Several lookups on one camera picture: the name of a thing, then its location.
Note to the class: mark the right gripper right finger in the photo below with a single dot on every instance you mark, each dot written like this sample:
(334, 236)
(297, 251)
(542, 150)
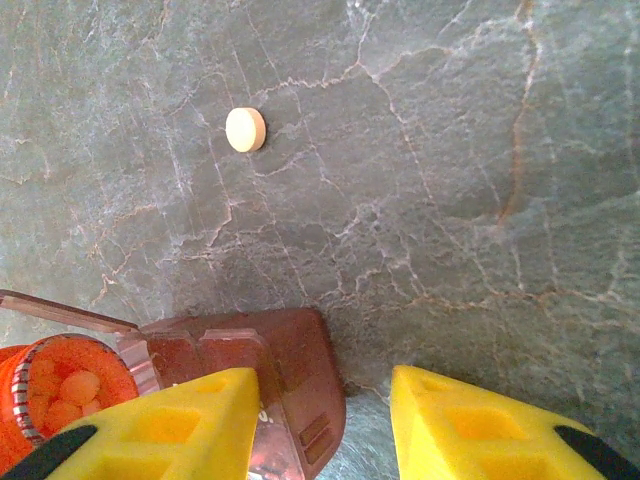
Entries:
(480, 435)

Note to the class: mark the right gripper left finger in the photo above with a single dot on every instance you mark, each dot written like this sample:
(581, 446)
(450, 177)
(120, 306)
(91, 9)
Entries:
(165, 430)

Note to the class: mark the brown translucent pill organizer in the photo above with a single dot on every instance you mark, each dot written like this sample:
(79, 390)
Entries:
(295, 350)

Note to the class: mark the orange pill bottle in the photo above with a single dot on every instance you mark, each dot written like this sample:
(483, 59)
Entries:
(15, 370)

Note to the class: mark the round cream pill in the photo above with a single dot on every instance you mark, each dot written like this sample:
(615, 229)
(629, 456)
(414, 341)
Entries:
(245, 130)
(80, 387)

